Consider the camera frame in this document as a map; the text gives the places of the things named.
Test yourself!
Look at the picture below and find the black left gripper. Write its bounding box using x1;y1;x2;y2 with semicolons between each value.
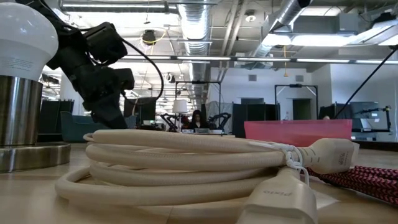
72;65;136;130

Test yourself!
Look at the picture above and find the beige HDMI cable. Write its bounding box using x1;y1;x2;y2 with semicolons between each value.
55;128;360;224

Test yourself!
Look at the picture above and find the maroon braided cable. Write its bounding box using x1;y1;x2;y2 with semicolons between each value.
306;164;398;206

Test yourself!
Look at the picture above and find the monitor on black arm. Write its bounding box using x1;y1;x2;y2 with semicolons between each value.
349;101;393;141

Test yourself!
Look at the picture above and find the teal plastic bin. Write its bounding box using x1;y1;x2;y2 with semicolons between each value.
60;111;137;143

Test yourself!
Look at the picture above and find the black monitor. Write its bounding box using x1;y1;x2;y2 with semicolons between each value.
123;96;157;126

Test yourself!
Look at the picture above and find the white shade table lamp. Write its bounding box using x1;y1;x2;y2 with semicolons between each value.
172;99;188;131

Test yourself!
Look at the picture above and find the black ceiling device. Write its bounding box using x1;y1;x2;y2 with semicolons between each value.
142;29;157;46

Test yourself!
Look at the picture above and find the metal lamp with white bulb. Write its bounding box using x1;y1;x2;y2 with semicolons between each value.
0;1;72;174

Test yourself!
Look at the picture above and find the long ceiling light strip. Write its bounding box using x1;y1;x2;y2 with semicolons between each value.
46;55;398;65

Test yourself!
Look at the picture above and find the black partition panel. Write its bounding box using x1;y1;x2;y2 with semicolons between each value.
232;103;280;138

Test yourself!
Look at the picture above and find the red translucent plastic bin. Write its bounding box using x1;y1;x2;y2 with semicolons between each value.
244;119;354;147

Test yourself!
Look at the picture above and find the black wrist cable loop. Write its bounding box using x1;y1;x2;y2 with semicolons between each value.
119;37;165;106

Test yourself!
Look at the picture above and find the black rack frame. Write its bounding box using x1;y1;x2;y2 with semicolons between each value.
274;83;319;121
174;80;222;125

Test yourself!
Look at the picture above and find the slanted silver ceiling duct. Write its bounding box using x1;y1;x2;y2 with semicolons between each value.
250;0;312;58

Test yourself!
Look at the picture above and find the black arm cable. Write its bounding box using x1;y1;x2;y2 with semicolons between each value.
333;45;398;119

